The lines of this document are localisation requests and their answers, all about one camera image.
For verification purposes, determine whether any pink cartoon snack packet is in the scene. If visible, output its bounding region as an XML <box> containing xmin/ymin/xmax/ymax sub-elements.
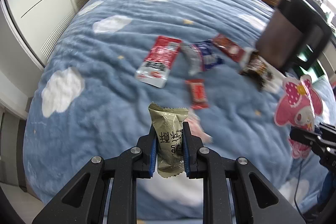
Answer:
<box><xmin>274</xmin><ymin>74</ymin><xmax>324</xmax><ymax>159</ymax></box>

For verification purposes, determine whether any olive green snack packet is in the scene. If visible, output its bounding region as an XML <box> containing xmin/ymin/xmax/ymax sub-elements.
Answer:
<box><xmin>149</xmin><ymin>102</ymin><xmax>189</xmax><ymax>178</ymax></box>

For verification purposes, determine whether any brown black snack packet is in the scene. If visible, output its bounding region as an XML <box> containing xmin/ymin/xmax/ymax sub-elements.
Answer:
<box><xmin>239</xmin><ymin>47</ymin><xmax>285</xmax><ymax>93</ymax></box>

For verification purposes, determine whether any pink striped candy packet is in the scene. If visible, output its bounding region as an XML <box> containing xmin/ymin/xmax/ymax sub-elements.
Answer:
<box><xmin>185</xmin><ymin>109</ymin><xmax>213</xmax><ymax>143</ymax></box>

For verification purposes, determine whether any dark red sauce packet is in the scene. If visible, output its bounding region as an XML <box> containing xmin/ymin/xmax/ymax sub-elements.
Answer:
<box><xmin>211</xmin><ymin>34</ymin><xmax>245</xmax><ymax>63</ymax></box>

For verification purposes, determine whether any small red candy bar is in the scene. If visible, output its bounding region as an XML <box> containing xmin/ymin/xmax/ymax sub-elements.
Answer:
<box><xmin>185</xmin><ymin>79</ymin><xmax>209</xmax><ymax>110</ymax></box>

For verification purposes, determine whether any silver blue snack packet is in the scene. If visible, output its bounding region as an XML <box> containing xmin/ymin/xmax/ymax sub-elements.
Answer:
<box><xmin>181</xmin><ymin>40</ymin><xmax>224</xmax><ymax>76</ymax></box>

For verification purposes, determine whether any large red white snack bag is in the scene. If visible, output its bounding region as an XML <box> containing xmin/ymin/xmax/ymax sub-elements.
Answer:
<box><xmin>135</xmin><ymin>36</ymin><xmax>182</xmax><ymax>88</ymax></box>

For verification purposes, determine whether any blue cloud-pattern blanket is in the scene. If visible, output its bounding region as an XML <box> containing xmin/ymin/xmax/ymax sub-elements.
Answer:
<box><xmin>23</xmin><ymin>0</ymin><xmax>327</xmax><ymax>212</ymax></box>

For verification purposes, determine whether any black cable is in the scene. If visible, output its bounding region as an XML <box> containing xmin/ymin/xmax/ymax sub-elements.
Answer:
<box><xmin>293</xmin><ymin>157</ymin><xmax>305</xmax><ymax>214</ymax></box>

